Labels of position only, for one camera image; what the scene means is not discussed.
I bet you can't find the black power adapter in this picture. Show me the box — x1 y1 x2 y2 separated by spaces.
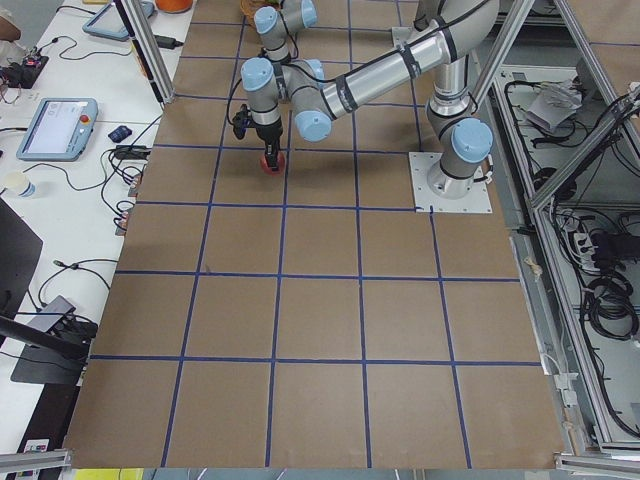
154 35 184 50

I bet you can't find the black monitor stand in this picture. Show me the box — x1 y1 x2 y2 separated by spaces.
1 202 97 385

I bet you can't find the far blue teach pendant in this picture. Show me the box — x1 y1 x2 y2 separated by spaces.
82 1 156 41

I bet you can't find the small dark blue device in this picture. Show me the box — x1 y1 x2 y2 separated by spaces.
108 125 132 144

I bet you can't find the brown wicker basket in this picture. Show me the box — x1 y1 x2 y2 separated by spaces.
240 0 280 17

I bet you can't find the blue teach pendant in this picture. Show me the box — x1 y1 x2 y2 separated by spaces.
16 98 99 162
82 1 156 41

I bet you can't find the aluminium frame post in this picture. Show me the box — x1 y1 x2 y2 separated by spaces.
114 0 175 105

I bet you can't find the white paper cup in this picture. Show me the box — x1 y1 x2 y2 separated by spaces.
3 171 36 198

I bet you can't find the near blue teach pendant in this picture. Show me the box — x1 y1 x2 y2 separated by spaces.
16 98 99 162

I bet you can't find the orange cylinder container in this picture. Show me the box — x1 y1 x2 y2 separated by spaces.
155 0 193 14

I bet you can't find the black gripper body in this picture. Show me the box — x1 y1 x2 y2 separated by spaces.
255 119 283 150

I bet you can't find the red yellow apple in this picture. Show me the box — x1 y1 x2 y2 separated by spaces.
260 152 286 175

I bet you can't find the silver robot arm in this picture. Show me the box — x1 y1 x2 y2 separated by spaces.
229 1 499 199
253 0 318 63

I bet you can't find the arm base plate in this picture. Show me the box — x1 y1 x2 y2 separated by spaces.
408 152 493 214
391 27 416 50

